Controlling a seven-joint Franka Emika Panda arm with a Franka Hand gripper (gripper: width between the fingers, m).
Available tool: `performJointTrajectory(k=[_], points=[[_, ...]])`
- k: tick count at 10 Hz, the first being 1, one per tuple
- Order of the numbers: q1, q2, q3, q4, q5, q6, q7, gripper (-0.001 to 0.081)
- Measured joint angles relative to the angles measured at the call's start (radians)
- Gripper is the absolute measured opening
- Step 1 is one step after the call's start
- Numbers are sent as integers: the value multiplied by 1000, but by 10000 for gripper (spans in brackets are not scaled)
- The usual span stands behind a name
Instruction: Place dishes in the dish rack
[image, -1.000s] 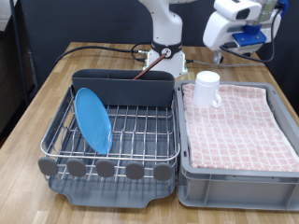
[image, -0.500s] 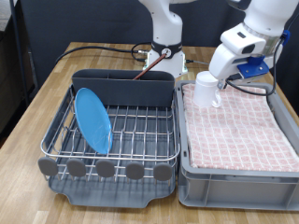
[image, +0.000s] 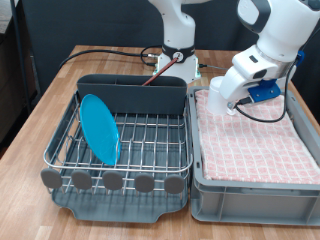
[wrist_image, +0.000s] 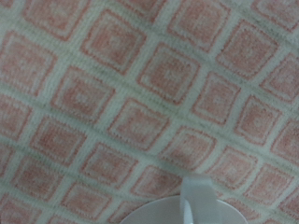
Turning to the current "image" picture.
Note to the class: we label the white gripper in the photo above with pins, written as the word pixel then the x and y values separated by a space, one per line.
pixel 243 76

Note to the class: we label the white plastic mug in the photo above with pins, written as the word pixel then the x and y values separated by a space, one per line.
pixel 215 103

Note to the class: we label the brown wooden spoon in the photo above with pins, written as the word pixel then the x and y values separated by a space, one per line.
pixel 163 69

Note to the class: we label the blue plastic plate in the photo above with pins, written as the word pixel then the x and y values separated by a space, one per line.
pixel 100 130

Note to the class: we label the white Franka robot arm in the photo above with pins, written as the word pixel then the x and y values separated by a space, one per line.
pixel 286 26

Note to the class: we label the dark grey dish rack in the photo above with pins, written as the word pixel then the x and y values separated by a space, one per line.
pixel 110 210

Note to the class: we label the pink checkered towel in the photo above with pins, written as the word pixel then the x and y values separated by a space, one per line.
pixel 253 150

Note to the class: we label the dark grey utensil caddy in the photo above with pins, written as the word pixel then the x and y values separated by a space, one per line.
pixel 150 98

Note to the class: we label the grey plastic crate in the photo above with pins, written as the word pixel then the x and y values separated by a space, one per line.
pixel 253 206

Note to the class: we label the black backdrop curtain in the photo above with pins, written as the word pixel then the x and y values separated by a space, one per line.
pixel 40 20

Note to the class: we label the black metal pole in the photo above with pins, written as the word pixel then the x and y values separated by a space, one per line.
pixel 16 43

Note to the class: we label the dark side cabinet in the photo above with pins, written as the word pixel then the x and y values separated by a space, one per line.
pixel 6 100

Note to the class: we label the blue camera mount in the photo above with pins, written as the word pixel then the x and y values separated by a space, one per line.
pixel 265 91

